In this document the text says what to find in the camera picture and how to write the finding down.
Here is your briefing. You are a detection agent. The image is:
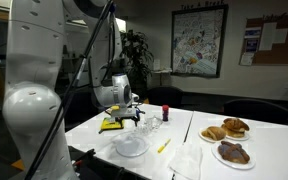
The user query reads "yellow sliced bread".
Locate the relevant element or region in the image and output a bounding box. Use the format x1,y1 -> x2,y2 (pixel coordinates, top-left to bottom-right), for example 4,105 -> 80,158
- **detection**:
201,125 -> 228,142

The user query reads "clear plastic plate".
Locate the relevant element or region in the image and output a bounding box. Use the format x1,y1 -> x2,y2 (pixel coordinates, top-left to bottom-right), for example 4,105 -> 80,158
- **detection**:
115,133 -> 151,158

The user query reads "orange handled clamp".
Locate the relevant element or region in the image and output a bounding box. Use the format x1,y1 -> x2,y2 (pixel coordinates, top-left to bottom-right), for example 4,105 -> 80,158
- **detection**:
71,148 -> 97,168

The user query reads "white plate under chocolate bread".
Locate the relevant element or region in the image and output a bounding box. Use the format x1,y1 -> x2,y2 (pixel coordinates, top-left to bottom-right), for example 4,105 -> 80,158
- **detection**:
211,141 -> 257,171

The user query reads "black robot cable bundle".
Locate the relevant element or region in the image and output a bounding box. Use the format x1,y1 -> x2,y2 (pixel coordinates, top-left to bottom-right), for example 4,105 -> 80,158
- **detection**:
23,0 -> 116,180

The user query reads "golden brown bun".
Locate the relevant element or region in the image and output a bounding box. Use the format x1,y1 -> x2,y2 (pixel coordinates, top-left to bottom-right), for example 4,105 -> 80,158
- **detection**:
220,117 -> 251,139

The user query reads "white paper napkin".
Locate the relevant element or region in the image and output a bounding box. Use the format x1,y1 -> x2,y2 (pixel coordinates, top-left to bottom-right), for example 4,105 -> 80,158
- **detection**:
168,142 -> 204,180

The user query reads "yellow marker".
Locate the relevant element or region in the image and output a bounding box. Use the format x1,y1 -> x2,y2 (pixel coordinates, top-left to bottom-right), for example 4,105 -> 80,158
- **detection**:
156,138 -> 173,155

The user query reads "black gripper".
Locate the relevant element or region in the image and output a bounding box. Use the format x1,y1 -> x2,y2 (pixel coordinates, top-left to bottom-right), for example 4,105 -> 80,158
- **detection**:
123,113 -> 142,124

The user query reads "white plate under yellow bread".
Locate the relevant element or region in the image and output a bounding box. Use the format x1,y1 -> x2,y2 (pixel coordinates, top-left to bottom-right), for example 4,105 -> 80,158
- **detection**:
197,128 -> 228,144

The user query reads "green potted plant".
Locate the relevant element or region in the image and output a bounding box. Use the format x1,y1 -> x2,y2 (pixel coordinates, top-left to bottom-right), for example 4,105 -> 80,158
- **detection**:
119,29 -> 155,92

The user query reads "cut glass bowl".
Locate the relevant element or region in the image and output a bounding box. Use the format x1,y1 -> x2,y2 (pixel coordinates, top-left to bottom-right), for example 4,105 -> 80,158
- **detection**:
133,114 -> 164,136

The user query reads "white plate under brown bun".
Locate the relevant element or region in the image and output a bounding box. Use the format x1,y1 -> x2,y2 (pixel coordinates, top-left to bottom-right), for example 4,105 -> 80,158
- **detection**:
223,130 -> 251,142

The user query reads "brown cork notice board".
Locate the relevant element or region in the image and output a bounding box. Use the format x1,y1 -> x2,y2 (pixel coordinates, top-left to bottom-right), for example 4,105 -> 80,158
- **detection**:
238,12 -> 288,67

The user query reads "green yellow Crayola marker box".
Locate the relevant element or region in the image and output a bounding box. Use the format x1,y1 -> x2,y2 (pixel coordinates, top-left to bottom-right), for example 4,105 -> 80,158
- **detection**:
99,116 -> 125,132

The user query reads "black office chair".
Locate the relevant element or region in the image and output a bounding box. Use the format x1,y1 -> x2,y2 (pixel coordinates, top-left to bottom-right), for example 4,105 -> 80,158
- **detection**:
222,98 -> 288,125
146,85 -> 184,109

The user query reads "dark chocolate bread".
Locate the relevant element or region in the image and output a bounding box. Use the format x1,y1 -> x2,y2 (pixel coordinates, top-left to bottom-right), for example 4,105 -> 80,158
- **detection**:
217,140 -> 251,165

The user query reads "small side table with papers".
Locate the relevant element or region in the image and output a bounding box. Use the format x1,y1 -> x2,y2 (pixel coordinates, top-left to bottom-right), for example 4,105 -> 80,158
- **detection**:
149,67 -> 174,88

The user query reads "small red shaker bottle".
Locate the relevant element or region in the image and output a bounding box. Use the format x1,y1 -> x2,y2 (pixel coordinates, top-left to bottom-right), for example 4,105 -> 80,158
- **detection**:
161,104 -> 170,123

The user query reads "framed map poster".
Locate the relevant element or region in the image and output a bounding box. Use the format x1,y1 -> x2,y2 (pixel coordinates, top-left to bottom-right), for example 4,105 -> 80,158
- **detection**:
170,3 -> 230,79

